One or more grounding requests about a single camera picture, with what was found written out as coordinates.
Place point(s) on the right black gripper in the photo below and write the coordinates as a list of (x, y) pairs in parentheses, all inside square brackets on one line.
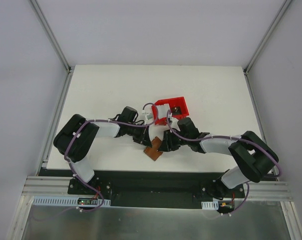
[(169, 141)]

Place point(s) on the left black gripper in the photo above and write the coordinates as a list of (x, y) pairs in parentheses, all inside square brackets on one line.
[(144, 136)]

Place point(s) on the brown leather card holder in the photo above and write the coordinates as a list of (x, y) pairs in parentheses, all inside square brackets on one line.
[(153, 152)]

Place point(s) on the red plastic bin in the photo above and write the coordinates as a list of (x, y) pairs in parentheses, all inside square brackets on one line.
[(173, 102)]

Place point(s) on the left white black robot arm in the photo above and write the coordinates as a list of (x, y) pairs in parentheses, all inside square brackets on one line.
[(74, 140)]

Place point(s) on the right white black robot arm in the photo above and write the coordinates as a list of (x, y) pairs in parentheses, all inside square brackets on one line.
[(254, 159)]

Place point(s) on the black VIP card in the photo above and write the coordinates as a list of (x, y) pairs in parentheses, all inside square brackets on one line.
[(176, 111)]

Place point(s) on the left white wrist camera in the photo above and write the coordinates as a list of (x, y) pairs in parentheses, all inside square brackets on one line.
[(148, 116)]

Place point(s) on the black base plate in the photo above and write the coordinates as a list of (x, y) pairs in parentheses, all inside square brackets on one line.
[(149, 189)]

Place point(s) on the right white cable duct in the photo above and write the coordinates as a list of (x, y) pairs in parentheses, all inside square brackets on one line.
[(213, 205)]

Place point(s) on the white cable duct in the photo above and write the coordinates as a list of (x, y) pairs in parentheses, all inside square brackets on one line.
[(213, 205), (57, 201)]

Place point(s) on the left aluminium frame post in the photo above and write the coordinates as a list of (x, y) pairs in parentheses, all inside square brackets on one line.
[(50, 34)]

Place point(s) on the aluminium frame post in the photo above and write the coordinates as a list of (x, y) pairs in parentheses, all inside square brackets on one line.
[(50, 34), (268, 34)]

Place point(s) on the right aluminium frame post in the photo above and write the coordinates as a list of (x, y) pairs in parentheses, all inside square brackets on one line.
[(268, 34)]

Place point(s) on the left white cable duct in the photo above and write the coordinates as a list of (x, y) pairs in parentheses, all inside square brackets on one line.
[(57, 201)]

